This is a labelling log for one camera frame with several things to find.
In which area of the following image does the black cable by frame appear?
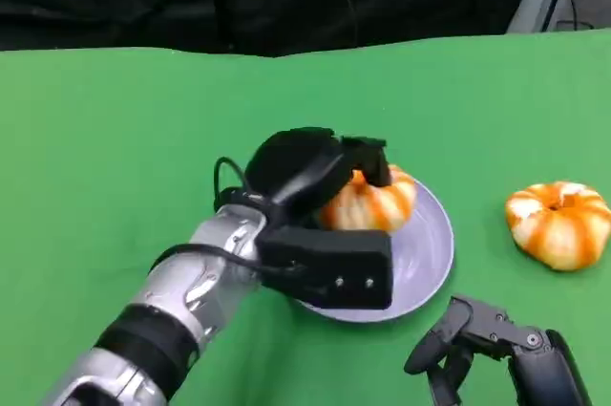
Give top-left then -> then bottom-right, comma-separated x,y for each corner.
556,0 -> 594,32

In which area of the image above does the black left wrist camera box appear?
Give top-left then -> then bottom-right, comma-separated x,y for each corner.
256,227 -> 393,310

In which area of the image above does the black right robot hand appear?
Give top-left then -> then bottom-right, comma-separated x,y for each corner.
403,294 -> 593,406

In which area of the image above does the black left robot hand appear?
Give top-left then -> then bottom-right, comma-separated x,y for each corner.
243,127 -> 395,230

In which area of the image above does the looped black arm cable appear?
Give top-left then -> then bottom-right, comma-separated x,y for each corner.
212,156 -> 257,212

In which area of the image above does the long black arm cable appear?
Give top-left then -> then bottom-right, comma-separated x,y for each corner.
150,243 -> 309,279

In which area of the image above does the lilac plate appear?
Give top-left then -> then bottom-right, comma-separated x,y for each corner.
291,177 -> 454,324

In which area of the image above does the green table cloth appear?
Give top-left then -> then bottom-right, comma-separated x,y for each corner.
0,27 -> 611,406

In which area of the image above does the orange and white bread roll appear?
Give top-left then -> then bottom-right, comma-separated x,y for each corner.
318,164 -> 417,234
504,181 -> 611,272

